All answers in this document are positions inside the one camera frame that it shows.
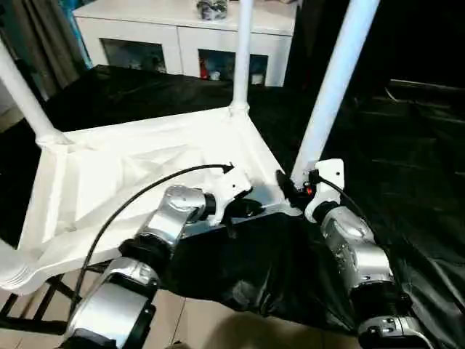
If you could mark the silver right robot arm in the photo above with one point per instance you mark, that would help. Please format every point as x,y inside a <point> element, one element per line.
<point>348,236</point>

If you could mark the grey brown curtain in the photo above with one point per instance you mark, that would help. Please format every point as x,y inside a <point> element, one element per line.
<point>47,43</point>

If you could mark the black work mat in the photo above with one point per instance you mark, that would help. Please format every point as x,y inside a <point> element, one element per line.
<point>272,261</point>

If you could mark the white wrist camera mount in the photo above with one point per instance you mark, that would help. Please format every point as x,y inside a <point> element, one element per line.
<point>328,174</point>
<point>232,185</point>

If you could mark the white plastic table leg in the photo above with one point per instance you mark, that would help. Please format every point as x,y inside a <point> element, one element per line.
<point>242,54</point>
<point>334,91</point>
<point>11,261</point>
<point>25,94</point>

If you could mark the white cabinet with glass doors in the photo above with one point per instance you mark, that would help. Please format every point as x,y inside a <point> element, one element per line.
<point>145,25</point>

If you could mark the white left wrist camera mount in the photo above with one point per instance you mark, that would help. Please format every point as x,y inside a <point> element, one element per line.
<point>232,185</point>

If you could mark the dark metallic object on cabinet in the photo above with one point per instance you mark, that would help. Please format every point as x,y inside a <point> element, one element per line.
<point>212,9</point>

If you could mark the white plastic table top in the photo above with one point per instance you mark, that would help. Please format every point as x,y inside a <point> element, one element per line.
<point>127,145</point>

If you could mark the black flat panel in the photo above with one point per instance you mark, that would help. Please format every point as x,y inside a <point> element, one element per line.
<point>428,84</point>

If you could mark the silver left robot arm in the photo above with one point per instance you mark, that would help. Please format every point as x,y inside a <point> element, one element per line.
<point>174,203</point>

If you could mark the black metal table frame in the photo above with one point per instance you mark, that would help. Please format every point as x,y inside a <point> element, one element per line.
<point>32,320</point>

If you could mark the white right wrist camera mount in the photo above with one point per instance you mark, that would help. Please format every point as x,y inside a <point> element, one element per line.
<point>328,174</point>

